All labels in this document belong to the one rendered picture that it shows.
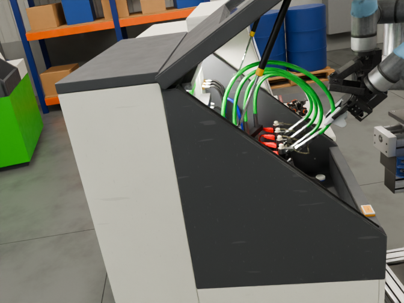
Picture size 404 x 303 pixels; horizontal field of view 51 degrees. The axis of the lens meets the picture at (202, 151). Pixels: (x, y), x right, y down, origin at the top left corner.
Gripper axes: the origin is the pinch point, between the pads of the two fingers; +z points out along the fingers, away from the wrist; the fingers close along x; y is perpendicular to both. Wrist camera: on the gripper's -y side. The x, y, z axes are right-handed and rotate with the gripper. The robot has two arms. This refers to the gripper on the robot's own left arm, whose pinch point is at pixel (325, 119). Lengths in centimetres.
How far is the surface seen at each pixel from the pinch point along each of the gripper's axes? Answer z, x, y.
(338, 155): 21.5, 20.5, 22.1
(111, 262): 53, -57, -31
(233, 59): 21, 30, -35
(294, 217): 9.8, -37.5, 3.4
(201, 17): 15, 31, -56
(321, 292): 25, -42, 27
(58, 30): 350, 355, -249
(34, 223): 265, 46, -83
